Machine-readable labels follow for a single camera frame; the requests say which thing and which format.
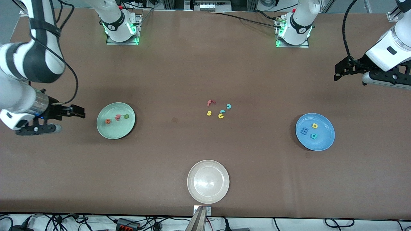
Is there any green plate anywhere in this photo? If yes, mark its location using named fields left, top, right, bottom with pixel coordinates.
left=97, top=102, right=136, bottom=140

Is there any blue plate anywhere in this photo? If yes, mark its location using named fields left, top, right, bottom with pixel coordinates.
left=295, top=113, right=335, bottom=151

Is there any black red power strip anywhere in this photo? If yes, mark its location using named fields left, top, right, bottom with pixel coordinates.
left=115, top=218, right=141, bottom=231

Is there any grey electronics box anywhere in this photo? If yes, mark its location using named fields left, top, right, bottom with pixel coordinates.
left=184, top=0, right=232, bottom=13

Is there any beige plate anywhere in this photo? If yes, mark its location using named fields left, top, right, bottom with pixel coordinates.
left=187, top=160, right=230, bottom=204

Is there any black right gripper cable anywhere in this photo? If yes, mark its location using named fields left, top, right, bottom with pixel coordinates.
left=29, top=0, right=79, bottom=106

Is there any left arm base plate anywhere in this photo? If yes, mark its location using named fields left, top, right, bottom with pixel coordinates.
left=275, top=14, right=310, bottom=48

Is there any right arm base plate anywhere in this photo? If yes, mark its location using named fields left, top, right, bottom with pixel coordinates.
left=106, top=13, right=142, bottom=46

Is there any long black cable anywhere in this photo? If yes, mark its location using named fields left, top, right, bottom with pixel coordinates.
left=209, top=12, right=284, bottom=29

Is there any looped black cable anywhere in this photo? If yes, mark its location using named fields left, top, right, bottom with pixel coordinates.
left=324, top=218, right=355, bottom=229

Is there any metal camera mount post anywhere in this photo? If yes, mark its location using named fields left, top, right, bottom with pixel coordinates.
left=185, top=205, right=212, bottom=231

